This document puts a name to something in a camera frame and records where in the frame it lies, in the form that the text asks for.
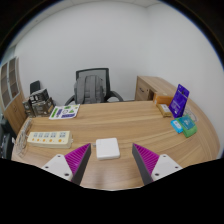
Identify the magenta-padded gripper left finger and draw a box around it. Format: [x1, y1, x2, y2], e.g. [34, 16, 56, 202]
[40, 142, 92, 186]

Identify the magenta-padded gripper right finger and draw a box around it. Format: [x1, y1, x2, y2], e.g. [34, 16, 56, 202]
[131, 143, 184, 186]

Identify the cream power strip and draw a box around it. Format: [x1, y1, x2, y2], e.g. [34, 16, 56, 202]
[26, 130, 74, 150]

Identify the light blue small box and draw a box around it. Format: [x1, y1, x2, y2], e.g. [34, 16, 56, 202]
[170, 119, 184, 135]

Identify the green box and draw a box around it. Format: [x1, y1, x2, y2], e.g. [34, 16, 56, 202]
[181, 124, 198, 139]

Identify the teal box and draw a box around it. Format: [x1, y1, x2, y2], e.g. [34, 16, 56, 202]
[178, 115, 196, 131]

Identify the green and purple printed sheet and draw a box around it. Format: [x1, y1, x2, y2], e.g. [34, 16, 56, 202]
[48, 103, 81, 121]

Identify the small tan box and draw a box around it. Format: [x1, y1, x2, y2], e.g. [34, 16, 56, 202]
[156, 103, 173, 119]

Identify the orange box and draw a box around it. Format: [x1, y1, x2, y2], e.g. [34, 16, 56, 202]
[153, 92, 175, 107]

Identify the brown cardboard box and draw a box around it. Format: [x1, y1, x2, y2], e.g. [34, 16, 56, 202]
[22, 98, 35, 118]

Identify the purple card package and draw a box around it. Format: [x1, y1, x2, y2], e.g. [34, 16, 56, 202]
[168, 83, 190, 119]

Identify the black printed box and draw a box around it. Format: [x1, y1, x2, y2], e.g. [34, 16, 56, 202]
[28, 88, 51, 103]

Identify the wooden side cabinet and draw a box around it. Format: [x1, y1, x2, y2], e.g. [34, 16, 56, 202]
[134, 75, 178, 103]

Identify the grey backpack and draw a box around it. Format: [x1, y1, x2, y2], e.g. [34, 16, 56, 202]
[73, 75, 107, 105]

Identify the wooden cabinet with glass doors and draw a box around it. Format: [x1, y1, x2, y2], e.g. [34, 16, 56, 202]
[0, 56, 28, 135]

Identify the black mesh office chair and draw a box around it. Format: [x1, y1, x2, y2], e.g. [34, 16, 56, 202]
[64, 67, 125, 106]

